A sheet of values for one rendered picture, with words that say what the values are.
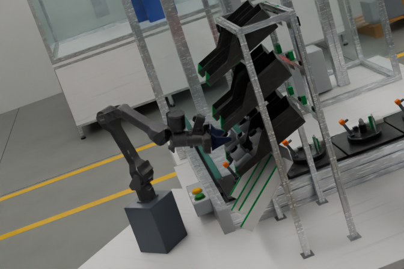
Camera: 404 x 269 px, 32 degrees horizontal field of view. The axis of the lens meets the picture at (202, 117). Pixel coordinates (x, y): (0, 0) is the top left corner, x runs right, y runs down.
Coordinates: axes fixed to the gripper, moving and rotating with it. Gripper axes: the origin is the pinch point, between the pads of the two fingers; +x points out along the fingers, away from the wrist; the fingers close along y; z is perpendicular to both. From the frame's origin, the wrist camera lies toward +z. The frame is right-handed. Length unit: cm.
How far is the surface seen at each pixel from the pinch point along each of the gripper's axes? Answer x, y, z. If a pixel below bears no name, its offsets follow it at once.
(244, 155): 7.3, -18.2, -0.9
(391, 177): 64, 14, -26
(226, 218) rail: 0.1, 7.1, -35.4
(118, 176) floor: -91, 353, -150
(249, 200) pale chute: 8.3, -10.2, -20.9
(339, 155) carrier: 46, 23, -19
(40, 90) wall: -263, 794, -176
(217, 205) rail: -3.0, 12.7, -32.0
